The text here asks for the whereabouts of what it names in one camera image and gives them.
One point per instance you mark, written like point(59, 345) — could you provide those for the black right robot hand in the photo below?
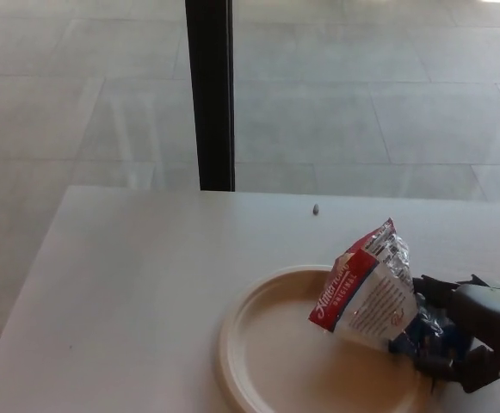
point(486, 314)

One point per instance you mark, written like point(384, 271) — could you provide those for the single loose sunflower seed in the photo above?
point(315, 209)

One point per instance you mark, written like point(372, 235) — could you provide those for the sunflower seed bag red blue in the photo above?
point(370, 297)

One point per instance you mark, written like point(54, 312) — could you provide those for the beige round paper plate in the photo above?
point(284, 344)

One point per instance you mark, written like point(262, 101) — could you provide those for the black vertical window frame post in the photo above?
point(211, 94)

